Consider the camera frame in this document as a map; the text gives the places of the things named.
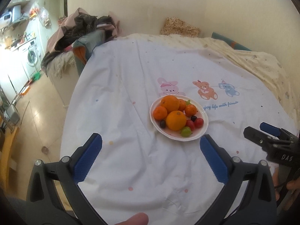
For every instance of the right hand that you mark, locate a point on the right hand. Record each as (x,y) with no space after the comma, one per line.
(292,185)

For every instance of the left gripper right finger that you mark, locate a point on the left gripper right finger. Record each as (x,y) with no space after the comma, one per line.
(248,194)

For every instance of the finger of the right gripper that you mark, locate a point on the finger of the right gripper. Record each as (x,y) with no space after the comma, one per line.
(280,133)
(263,139)

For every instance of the pink strawberry-shaped plate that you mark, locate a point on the pink strawberry-shaped plate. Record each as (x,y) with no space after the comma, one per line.
(175,135)

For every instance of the cream patterned quilt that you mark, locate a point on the cream patterned quilt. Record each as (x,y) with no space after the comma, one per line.
(261,64)

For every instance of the large orange back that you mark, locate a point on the large orange back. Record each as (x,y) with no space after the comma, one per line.
(170,103)

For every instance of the left hand thumb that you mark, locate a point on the left hand thumb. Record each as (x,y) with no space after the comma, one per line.
(138,219)

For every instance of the teal orange folded blanket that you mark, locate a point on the teal orange folded blanket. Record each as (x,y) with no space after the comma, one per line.
(83,47)

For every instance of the medium mandarin orange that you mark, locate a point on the medium mandarin orange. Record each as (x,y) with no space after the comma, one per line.
(190,110)

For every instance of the white cartoon bed sheet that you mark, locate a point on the white cartoon bed sheet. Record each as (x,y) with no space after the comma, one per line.
(138,168)

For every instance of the small mandarin orange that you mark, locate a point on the small mandarin orange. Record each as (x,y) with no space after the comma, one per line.
(160,113)

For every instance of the teal pillow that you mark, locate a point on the teal pillow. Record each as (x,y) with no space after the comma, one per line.
(233,44)

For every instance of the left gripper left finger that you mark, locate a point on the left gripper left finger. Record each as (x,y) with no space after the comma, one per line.
(43,205)

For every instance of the dark purple cherry tomato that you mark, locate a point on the dark purple cherry tomato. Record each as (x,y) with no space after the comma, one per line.
(193,118)

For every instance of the red cherry tomato in plate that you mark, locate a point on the red cherry tomato in plate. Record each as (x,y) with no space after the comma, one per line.
(190,124)

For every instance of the large orange front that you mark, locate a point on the large orange front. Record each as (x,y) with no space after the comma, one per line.
(176,120)

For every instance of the large orange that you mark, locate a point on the large orange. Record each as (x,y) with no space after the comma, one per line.
(176,120)
(170,103)

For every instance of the small mandarin by leaf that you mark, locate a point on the small mandarin by leaf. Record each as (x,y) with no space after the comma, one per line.
(182,105)

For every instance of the green cherry tomato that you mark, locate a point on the green cherry tomato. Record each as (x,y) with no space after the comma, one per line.
(186,132)

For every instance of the white washing machine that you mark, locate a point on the white washing machine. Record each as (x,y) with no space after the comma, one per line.
(30,56)

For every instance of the pile of clothes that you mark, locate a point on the pile of clothes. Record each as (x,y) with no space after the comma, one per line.
(59,55)

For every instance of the wooden chair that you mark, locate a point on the wooden chair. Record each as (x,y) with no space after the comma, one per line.
(7,162)

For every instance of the red cherry tomato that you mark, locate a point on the red cherry tomato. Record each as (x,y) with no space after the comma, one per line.
(199,122)
(190,124)

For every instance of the floral pillow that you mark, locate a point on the floral pillow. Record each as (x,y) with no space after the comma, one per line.
(176,26)

